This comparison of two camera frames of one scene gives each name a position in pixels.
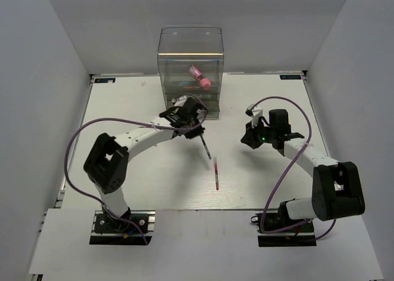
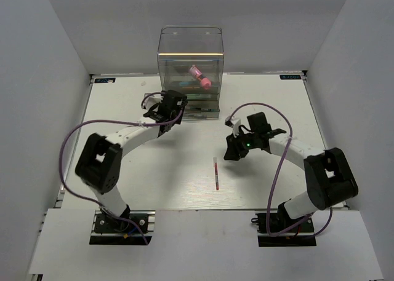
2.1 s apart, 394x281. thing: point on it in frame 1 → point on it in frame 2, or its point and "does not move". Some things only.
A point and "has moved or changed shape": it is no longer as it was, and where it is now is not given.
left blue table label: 104,80 does not move
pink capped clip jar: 196,73 does not move
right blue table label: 296,77 does not move
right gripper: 250,138 → 234,148
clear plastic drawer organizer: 191,59 does not move
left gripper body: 194,131 → 182,106
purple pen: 205,146 has moved or changed shape
